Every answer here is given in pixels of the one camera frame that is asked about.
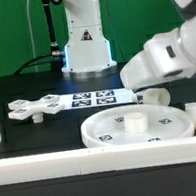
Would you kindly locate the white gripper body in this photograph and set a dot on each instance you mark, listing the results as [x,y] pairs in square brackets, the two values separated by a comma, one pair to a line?
[160,61]

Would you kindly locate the white round table top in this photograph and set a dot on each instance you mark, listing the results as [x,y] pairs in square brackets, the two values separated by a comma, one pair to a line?
[131,124]

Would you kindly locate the white sheet with fiducial markers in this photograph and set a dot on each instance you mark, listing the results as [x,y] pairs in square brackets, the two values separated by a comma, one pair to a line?
[96,98]

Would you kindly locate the white cross-shaped table base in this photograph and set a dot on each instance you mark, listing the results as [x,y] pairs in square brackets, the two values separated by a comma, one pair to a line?
[49,104]

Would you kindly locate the white front fence bar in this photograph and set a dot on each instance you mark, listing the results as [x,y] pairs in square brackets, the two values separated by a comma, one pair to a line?
[96,160]

